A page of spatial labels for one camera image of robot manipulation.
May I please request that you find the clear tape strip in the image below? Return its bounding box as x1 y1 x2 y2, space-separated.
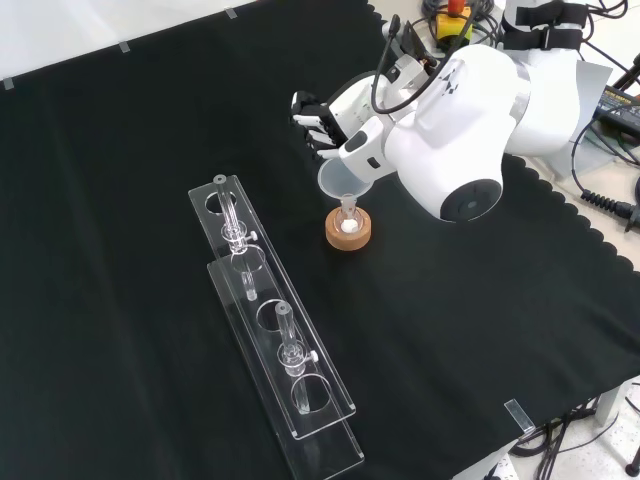
503 398 534 432

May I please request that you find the clear plastic funnel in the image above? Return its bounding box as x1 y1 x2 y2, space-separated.
317 159 374 212

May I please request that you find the yellow stop button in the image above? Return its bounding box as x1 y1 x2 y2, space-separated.
433 0 474 50

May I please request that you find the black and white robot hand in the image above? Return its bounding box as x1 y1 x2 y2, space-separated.
290 72 401 184

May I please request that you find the pale board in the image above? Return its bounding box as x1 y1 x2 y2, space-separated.
539 59 614 179

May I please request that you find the black cable with strain relief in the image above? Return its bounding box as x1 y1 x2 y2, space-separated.
569 119 640 232

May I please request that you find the cork ring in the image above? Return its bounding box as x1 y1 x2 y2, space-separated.
324 206 374 250

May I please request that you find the black bench cloth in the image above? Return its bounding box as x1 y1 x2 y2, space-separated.
0 0 640 480

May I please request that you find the black power adapter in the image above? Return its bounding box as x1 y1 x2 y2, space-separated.
592 87 640 134

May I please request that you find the small glass round-bottom flask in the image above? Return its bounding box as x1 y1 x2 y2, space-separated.
335 197 362 235

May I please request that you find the clear acrylic funnel stand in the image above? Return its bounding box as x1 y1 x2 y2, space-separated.
187 173 365 480

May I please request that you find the black tripod leg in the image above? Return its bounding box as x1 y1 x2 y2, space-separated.
605 49 640 97

